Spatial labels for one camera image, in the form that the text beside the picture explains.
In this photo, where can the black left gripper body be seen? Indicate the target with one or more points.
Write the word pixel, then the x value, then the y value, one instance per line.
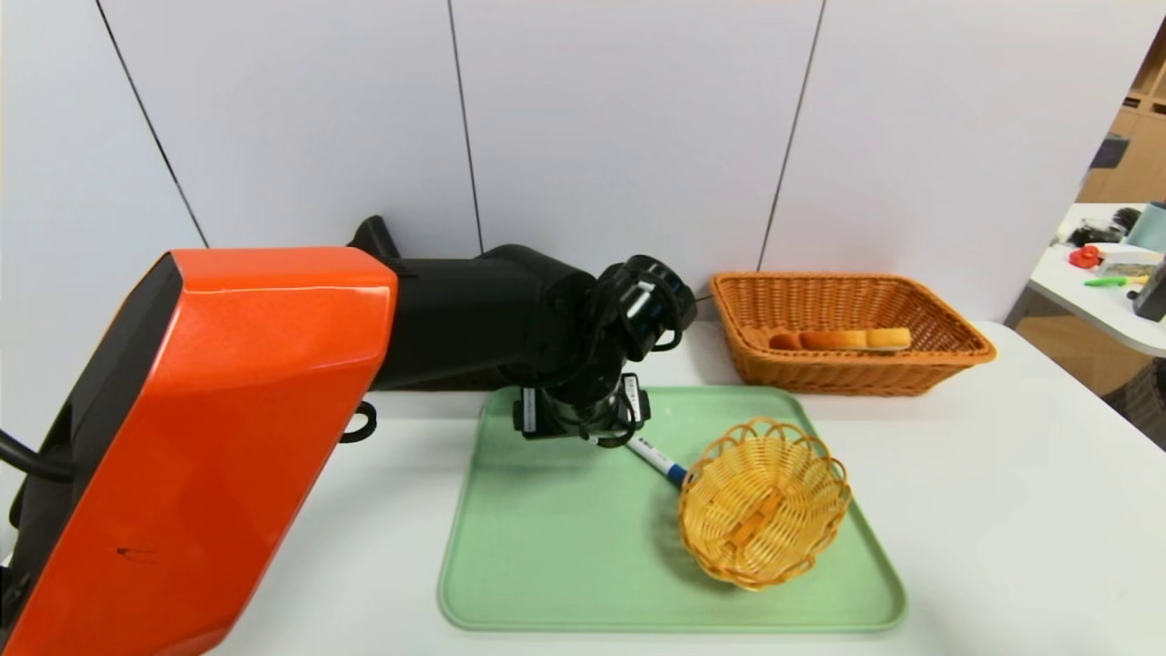
pixel 531 411

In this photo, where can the white marker with blue cap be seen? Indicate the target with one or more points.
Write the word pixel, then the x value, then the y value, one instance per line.
pixel 660 463

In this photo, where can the black fabric pouch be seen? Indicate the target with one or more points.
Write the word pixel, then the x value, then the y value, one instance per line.
pixel 375 239

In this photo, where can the slice of white bread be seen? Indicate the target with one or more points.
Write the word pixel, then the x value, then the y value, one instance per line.
pixel 838 339

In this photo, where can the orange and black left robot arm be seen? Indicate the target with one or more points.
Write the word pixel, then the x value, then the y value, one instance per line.
pixel 228 437

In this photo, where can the dark brown wicker basket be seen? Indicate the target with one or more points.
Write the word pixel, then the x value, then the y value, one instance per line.
pixel 437 381

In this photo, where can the small round yellow wicker basket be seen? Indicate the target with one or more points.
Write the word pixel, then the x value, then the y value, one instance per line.
pixel 761 510

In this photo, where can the orange wicker basket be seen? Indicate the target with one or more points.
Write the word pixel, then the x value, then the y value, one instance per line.
pixel 820 374

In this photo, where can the light green plastic tray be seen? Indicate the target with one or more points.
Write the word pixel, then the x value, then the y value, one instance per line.
pixel 583 565

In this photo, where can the white side table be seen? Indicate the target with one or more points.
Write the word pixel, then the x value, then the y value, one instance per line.
pixel 1084 305

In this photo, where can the small red object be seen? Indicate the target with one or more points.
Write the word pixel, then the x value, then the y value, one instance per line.
pixel 1082 259

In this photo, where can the black bundle on side table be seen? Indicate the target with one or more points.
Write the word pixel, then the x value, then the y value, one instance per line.
pixel 1093 235

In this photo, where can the black woven bin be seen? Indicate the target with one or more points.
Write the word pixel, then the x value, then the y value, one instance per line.
pixel 1143 405

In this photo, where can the white shallow box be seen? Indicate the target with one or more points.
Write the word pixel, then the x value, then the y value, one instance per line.
pixel 1125 260

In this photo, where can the dark grey box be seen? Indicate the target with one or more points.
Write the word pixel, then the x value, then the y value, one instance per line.
pixel 1106 153

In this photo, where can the black upright device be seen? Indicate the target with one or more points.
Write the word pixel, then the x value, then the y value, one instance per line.
pixel 1152 296

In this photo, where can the grey cup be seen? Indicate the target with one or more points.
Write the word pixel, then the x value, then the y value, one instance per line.
pixel 1150 230

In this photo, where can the wooden cabinet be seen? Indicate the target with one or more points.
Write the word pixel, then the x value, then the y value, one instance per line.
pixel 1139 155

